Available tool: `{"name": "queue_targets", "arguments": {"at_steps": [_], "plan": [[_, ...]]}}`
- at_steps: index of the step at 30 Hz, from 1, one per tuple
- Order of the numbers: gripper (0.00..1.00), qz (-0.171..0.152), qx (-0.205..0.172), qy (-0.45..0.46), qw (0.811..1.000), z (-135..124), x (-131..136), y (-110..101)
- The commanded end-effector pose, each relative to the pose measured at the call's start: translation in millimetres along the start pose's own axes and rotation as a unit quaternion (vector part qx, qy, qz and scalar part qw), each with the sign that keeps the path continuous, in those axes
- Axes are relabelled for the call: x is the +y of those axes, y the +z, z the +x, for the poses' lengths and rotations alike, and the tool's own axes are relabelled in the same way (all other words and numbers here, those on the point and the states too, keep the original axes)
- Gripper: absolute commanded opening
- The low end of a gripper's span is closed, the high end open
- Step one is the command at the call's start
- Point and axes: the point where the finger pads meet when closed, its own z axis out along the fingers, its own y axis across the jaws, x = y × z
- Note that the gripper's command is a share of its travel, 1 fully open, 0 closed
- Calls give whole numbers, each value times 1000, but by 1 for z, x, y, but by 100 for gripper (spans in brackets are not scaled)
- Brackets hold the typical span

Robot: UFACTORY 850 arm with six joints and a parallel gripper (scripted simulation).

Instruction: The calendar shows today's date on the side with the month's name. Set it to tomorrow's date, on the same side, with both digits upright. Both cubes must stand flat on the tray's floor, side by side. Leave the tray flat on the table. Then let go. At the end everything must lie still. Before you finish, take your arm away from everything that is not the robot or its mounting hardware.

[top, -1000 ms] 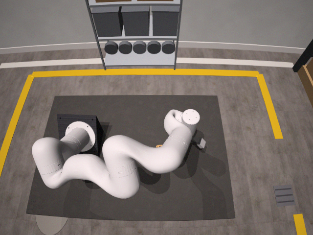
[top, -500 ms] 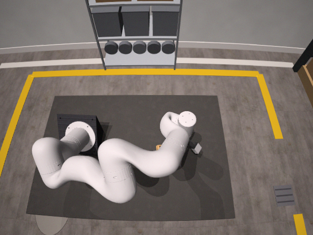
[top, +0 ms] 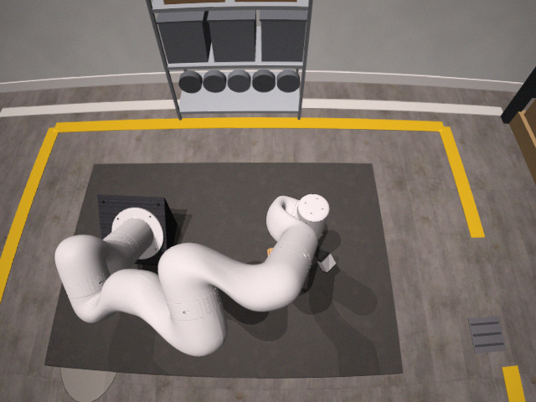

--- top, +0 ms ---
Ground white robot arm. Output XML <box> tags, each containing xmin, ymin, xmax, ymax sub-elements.
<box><xmin>54</xmin><ymin>194</ymin><xmax>336</xmax><ymax>357</ymax></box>

